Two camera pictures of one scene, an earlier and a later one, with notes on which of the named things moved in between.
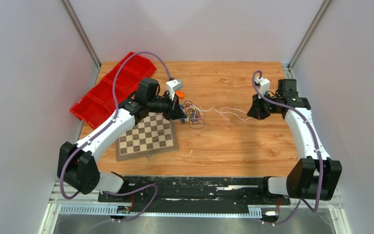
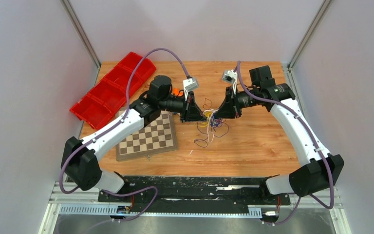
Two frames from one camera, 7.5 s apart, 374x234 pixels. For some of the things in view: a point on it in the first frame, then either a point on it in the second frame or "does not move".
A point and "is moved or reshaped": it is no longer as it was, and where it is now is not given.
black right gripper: x=255 y=111 -> x=229 y=109
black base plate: x=199 y=190 does not move
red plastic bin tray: x=98 y=104 does not move
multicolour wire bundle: x=195 y=115 is moved or reshaped
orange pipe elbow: x=180 y=94 does not move
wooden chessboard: x=153 y=135 does not move
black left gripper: x=174 y=111 -> x=192 y=111
